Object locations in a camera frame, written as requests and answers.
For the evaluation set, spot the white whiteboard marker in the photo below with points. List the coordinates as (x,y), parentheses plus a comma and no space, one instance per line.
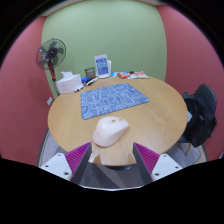
(88,83)
(80,88)
(93,80)

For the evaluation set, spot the white and red snack packet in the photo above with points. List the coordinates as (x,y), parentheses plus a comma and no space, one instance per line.
(140,76)

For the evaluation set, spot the orange snack packet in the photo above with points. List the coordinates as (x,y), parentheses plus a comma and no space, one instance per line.
(124,74)

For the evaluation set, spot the cream white computer mouse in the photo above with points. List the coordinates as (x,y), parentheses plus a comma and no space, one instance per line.
(108,131)

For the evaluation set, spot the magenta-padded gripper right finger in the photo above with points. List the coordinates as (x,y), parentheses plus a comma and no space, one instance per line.
(165,165)

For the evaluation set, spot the white wall outlet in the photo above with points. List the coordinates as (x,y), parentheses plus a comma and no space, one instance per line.
(50,101)

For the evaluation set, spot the white tissue box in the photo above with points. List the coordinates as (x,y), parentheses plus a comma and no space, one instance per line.
(68,84)

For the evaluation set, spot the dark translucent cup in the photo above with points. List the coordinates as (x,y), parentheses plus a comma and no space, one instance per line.
(90,73)

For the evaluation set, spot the standing fan with red pole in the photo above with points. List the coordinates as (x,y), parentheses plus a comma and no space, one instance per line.
(50,53)

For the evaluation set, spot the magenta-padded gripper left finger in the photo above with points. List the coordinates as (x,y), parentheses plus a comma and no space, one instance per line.
(56,165)

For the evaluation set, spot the small blue box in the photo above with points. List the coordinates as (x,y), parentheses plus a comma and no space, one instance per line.
(84,80)

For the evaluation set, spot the light blue packet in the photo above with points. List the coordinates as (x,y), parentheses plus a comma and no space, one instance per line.
(114,74)

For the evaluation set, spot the blue patterned mouse pad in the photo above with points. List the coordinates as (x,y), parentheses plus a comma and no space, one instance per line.
(113,100)

